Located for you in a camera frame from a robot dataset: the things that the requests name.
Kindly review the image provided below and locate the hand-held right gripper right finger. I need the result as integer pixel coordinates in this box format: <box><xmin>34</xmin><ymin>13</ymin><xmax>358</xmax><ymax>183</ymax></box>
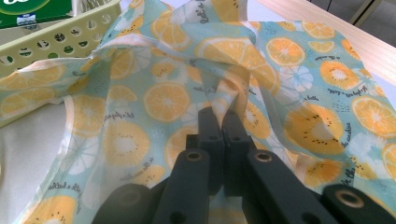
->
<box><xmin>222</xmin><ymin>109</ymin><xmax>257</xmax><ymax>198</ymax></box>

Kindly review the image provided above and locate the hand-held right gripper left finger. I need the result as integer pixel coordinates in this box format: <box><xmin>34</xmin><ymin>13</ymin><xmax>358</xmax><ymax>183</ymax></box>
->
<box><xmin>186</xmin><ymin>106</ymin><xmax>225</xmax><ymax>196</ymax></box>

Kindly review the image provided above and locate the orange slice print cloth bag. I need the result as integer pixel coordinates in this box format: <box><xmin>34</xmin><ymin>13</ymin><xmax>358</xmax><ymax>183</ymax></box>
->
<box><xmin>0</xmin><ymin>0</ymin><xmax>396</xmax><ymax>224</ymax></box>

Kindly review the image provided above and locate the light green plastic basket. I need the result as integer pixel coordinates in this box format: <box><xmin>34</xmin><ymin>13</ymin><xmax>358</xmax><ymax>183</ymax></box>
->
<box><xmin>0</xmin><ymin>0</ymin><xmax>123</xmax><ymax>129</ymax></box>

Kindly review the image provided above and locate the green carton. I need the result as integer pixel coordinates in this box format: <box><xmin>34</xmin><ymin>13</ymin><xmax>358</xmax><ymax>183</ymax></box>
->
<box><xmin>0</xmin><ymin>0</ymin><xmax>74</xmax><ymax>30</ymax></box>

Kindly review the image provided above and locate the orange slice print cloth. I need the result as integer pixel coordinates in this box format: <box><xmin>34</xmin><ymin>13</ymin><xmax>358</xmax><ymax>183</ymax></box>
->
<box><xmin>0</xmin><ymin>0</ymin><xmax>396</xmax><ymax>224</ymax></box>

